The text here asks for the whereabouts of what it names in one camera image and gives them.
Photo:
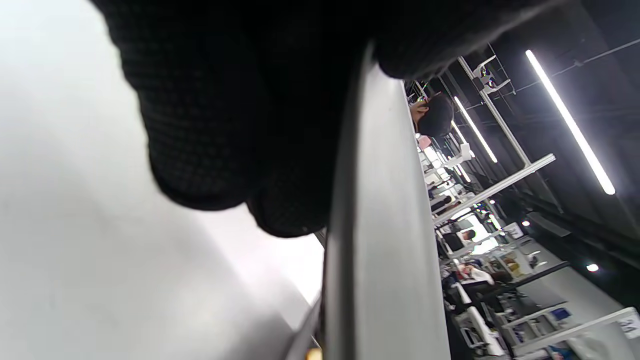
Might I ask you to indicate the person's left hand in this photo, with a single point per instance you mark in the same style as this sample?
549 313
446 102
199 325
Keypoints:
240 100

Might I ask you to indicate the grey round plate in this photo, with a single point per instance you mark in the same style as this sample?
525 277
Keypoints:
390 225

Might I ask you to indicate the short ceiling light strip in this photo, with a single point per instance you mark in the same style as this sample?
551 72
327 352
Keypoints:
475 129

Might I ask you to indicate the long ceiling light strip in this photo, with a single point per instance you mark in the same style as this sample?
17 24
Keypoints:
570 122

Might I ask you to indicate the white metal frame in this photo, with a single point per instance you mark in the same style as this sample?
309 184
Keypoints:
500 186

